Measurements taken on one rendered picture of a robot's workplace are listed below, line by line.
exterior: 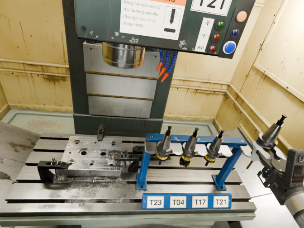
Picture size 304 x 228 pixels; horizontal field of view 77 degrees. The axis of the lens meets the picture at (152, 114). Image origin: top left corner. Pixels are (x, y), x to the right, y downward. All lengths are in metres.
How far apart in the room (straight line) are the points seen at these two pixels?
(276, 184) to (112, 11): 0.70
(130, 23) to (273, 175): 0.62
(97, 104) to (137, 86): 0.32
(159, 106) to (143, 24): 0.99
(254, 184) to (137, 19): 1.24
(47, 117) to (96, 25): 1.57
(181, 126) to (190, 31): 1.53
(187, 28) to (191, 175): 0.84
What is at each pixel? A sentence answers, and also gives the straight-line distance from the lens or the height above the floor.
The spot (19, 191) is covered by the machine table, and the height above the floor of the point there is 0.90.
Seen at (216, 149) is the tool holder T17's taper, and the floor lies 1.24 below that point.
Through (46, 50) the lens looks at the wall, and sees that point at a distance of 1.76.
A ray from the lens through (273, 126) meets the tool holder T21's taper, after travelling 0.75.
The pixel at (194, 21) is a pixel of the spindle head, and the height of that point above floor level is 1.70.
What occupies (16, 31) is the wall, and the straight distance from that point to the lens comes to 1.80.
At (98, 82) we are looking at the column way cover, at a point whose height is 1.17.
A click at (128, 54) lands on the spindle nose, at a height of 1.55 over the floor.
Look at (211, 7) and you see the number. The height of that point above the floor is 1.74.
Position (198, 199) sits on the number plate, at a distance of 1.03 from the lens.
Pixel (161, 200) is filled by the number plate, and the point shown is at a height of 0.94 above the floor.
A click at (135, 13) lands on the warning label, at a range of 0.53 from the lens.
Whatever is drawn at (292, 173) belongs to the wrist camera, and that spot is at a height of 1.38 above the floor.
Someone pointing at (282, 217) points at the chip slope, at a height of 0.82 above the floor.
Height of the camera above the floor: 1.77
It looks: 35 degrees down
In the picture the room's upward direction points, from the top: 11 degrees clockwise
